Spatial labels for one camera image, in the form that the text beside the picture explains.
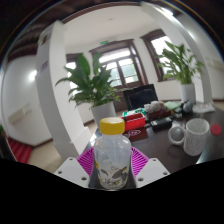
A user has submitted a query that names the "green book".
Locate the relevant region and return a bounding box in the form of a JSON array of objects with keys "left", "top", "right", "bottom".
[{"left": 164, "top": 100, "right": 183, "bottom": 112}]

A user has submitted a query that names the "red plastic box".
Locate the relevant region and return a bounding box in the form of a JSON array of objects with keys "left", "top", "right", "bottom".
[{"left": 122, "top": 112, "right": 147, "bottom": 132}]

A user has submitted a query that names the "potted leafy plant, white pot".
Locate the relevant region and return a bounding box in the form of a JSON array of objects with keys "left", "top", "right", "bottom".
[
  {"left": 156, "top": 40, "right": 205, "bottom": 105},
  {"left": 55, "top": 52, "right": 123, "bottom": 128}
]

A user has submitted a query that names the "black office chair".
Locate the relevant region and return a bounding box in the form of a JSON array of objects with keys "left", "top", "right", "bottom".
[{"left": 123, "top": 83, "right": 159, "bottom": 111}]

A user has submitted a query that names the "grey metal ball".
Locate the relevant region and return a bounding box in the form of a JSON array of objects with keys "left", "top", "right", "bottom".
[{"left": 182, "top": 101, "right": 194, "bottom": 114}]

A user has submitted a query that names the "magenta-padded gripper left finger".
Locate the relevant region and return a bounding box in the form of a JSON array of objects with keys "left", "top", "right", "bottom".
[{"left": 54, "top": 147, "right": 99, "bottom": 190}]

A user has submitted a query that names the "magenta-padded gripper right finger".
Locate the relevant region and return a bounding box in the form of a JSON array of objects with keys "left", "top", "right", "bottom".
[{"left": 128, "top": 146, "right": 171, "bottom": 190}]

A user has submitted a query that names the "wooden tea tray with cups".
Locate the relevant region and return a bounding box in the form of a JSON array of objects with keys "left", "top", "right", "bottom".
[{"left": 143, "top": 100, "right": 173, "bottom": 121}]

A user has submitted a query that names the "round wall lamp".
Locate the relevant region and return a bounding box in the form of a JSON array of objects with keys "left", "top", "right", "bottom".
[{"left": 28, "top": 69, "right": 38, "bottom": 82}]

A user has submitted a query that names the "white speckled mug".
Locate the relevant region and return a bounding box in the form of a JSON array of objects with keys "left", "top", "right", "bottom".
[{"left": 167, "top": 118, "right": 210, "bottom": 157}]

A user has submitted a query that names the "white wall heater unit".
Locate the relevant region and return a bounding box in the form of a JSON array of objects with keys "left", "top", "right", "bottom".
[{"left": 7, "top": 105, "right": 33, "bottom": 125}]

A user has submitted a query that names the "dark-framed window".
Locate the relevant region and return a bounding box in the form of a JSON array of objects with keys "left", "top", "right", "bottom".
[
  {"left": 65, "top": 52, "right": 85, "bottom": 98},
  {"left": 140, "top": 28, "right": 178, "bottom": 83}
]

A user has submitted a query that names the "black power adapter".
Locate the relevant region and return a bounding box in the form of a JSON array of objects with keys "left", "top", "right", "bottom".
[{"left": 150, "top": 117, "right": 174, "bottom": 131}]

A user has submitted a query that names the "red-carpeted staircase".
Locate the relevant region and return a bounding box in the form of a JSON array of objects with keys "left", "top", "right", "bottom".
[{"left": 7, "top": 137, "right": 34, "bottom": 165}]

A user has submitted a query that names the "clear yellow-capped drink bottle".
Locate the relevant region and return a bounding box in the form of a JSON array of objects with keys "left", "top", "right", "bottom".
[{"left": 93, "top": 117, "right": 133, "bottom": 191}]

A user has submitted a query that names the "green packet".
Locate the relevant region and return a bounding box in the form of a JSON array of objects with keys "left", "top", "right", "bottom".
[{"left": 122, "top": 107, "right": 147, "bottom": 118}]

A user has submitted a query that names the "dark wooden double door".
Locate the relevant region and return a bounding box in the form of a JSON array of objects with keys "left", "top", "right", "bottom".
[{"left": 89, "top": 38, "right": 148, "bottom": 90}]

